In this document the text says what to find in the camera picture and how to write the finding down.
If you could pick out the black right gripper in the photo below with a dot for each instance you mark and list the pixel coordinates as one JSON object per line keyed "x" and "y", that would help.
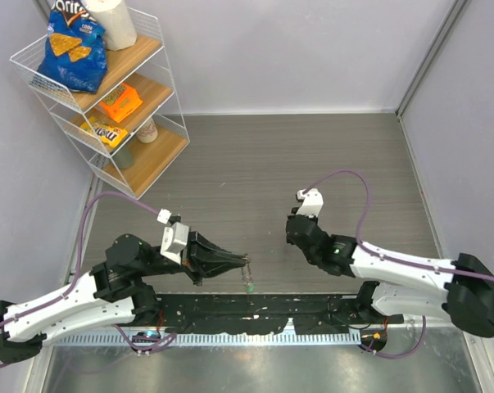
{"x": 289, "y": 239}

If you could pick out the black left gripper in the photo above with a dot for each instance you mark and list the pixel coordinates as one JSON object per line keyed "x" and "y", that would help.
{"x": 203, "y": 257}

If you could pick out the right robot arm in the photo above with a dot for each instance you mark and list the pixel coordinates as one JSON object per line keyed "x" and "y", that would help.
{"x": 460, "y": 291}

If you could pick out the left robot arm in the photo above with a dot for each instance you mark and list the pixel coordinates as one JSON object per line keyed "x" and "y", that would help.
{"x": 110, "y": 293}

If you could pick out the beige paper cup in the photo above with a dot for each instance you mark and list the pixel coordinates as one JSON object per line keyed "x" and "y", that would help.
{"x": 147, "y": 133}

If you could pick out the yellow M&Ms candy bag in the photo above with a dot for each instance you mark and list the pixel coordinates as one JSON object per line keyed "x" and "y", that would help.
{"x": 112, "y": 136}

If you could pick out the orange Reeses candy bag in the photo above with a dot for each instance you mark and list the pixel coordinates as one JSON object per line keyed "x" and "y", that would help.
{"x": 120, "y": 103}

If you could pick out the paper towel roll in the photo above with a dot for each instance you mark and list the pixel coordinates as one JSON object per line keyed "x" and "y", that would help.
{"x": 114, "y": 18}

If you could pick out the blue Doritos chip bag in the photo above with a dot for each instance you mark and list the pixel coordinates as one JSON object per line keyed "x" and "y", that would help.
{"x": 75, "y": 54}

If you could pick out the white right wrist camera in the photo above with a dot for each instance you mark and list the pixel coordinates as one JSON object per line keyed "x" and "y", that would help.
{"x": 310, "y": 203}

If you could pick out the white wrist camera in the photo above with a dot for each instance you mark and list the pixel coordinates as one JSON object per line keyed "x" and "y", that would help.
{"x": 310, "y": 203}
{"x": 175, "y": 236}

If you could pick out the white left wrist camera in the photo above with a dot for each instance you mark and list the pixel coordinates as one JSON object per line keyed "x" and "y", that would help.
{"x": 175, "y": 236}

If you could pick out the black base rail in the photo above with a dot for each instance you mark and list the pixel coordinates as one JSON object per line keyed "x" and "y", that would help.
{"x": 259, "y": 314}

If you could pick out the white slotted cable duct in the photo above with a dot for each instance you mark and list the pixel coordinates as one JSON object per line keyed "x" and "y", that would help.
{"x": 286, "y": 338}

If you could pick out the white wire shelf rack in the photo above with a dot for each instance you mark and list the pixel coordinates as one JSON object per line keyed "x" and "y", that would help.
{"x": 132, "y": 128}

